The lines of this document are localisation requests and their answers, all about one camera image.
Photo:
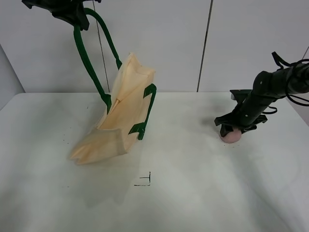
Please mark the pink peach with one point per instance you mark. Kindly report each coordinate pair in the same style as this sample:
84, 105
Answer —
232, 137

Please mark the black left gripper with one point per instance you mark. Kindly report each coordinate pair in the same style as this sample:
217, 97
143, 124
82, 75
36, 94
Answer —
70, 11

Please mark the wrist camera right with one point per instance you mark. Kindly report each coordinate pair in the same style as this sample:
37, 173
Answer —
239, 95

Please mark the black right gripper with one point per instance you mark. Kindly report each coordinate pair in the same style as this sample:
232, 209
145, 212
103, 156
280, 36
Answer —
245, 116

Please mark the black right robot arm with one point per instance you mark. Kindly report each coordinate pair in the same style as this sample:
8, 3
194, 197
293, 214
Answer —
289, 80

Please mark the cream linen bag green handles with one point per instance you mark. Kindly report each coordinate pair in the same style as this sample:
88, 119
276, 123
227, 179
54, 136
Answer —
128, 106

